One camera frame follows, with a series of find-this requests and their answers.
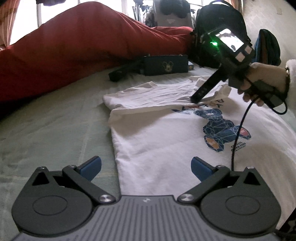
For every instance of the white printed sweatshirt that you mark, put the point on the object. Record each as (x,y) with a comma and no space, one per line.
(166,143)

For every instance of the grey cabinet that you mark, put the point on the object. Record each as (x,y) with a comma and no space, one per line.
(171,22)

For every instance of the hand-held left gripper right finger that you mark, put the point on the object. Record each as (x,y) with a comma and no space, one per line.
(201,170)

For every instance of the pink curtain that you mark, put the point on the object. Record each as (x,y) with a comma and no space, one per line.
(7,23)

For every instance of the person's dark patterned clothing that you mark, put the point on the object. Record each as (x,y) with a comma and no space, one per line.
(288,231)

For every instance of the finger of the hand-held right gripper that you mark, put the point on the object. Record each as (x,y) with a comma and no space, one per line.
(205,89)

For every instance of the blue and white box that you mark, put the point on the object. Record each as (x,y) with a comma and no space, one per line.
(191,66)

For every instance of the dark clothes pile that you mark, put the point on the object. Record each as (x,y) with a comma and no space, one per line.
(175,8)

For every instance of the wall socket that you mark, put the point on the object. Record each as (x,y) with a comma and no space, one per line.
(279,11)

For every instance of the dark pouch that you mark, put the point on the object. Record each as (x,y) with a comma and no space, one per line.
(164,66)

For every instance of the metal rack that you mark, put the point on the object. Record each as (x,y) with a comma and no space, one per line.
(145,14)

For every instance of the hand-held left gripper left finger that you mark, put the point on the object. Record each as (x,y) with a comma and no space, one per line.
(92,168)

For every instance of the black backpack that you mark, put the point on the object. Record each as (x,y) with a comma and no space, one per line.
(212,18)

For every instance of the red duvet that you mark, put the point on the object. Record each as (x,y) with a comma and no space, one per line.
(81,46)

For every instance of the person's right hand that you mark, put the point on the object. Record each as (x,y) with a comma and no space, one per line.
(268,74)

